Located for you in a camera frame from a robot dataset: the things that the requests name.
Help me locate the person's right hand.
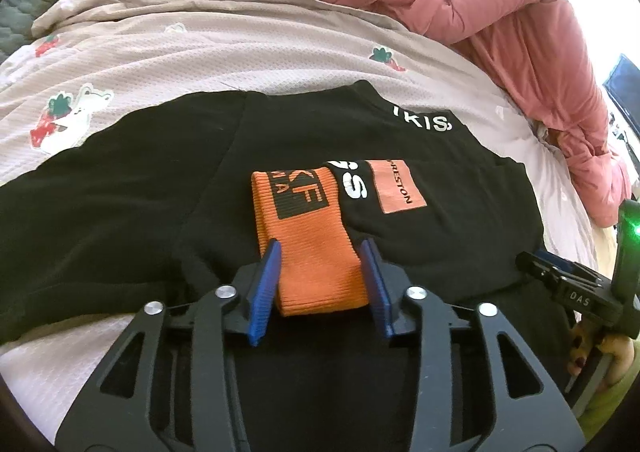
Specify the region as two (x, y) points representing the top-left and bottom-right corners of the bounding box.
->
(567, 319), (638, 390)

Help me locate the pink strawberry bear printed blanket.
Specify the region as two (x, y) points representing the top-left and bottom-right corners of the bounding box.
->
(0, 0), (601, 433)

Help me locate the dark screen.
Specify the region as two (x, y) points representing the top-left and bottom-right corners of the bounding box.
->
(602, 53), (640, 133)

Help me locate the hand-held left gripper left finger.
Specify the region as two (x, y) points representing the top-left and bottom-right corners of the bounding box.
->
(55, 238), (284, 452)

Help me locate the black sweatshirt with orange cuffs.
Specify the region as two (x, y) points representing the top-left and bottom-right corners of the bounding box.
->
(0, 80), (576, 452)

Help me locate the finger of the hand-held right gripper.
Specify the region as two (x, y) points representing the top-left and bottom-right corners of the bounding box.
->
(515, 248), (609, 291)

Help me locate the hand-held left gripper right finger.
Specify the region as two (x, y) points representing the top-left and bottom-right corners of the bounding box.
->
(359, 238), (587, 452)

